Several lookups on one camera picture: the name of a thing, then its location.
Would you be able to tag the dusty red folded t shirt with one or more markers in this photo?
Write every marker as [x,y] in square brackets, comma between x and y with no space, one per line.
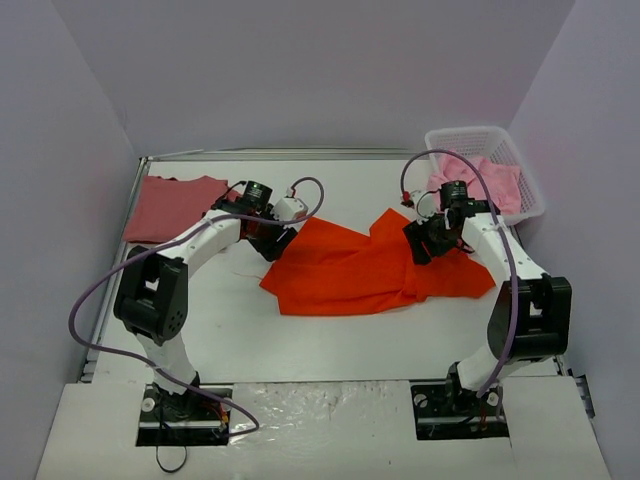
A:
[167,206]

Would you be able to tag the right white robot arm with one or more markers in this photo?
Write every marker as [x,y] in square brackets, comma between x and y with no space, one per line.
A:
[530,320]

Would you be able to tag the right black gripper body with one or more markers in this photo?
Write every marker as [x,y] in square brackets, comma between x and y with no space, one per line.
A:
[420,240]

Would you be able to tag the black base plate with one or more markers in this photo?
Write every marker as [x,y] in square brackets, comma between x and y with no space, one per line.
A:
[436,418]
[192,421]

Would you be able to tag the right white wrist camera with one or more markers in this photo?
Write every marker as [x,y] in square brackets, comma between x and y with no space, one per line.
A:
[425,204]

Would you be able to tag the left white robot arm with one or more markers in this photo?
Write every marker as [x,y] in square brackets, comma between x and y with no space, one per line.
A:
[152,300]

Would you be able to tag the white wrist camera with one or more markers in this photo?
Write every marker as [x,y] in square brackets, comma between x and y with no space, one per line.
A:
[289,209]
[425,204]

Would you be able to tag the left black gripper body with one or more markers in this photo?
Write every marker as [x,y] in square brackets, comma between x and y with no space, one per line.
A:
[273,246]

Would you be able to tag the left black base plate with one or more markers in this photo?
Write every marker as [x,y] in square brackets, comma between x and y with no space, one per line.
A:
[192,421]

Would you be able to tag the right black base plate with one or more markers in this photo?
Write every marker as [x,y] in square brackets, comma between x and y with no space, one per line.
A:
[436,418]

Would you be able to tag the orange t shirt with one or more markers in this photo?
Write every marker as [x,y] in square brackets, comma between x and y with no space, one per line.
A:
[330,270]

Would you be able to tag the white plastic basket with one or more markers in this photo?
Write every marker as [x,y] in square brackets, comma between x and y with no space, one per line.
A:
[486,158]

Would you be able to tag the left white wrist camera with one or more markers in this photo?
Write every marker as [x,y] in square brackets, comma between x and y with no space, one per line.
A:
[289,209]

